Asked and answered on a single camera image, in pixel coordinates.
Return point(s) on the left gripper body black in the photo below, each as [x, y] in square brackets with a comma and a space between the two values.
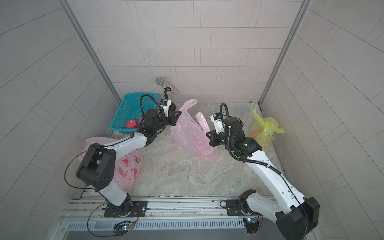
[168, 121]

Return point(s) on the teal plastic basket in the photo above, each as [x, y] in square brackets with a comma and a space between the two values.
[129, 109]

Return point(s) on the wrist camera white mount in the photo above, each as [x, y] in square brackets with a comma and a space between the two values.
[216, 119]
[165, 104]

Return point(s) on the yellow-green plastic bag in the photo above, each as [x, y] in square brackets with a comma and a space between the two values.
[263, 131]

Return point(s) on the microphone on black stand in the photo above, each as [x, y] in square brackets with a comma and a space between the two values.
[167, 88]

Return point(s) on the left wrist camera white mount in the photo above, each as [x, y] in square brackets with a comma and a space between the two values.
[165, 104]

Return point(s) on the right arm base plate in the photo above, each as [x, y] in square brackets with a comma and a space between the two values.
[235, 208]

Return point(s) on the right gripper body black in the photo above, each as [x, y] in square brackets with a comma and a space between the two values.
[219, 139]

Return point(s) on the aluminium rail frame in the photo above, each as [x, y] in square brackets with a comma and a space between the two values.
[181, 217]

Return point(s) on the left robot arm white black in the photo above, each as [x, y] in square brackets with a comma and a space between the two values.
[98, 165]

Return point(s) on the pink plastic bag back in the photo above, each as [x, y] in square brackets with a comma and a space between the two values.
[190, 133]

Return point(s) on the pink plastic bag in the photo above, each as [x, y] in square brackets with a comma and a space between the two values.
[190, 133]
[127, 168]

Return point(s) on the left circuit board with cables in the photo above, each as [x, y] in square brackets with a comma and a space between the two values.
[120, 229]

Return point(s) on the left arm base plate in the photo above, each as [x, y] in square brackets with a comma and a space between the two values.
[127, 209]

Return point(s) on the circuit board with cables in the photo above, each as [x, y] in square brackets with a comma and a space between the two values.
[120, 229]
[252, 225]

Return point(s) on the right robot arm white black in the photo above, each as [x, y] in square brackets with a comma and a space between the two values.
[294, 214]

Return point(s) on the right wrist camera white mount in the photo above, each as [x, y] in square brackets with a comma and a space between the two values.
[216, 119]

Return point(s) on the right circuit board with cables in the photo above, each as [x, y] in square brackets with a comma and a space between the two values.
[252, 225]

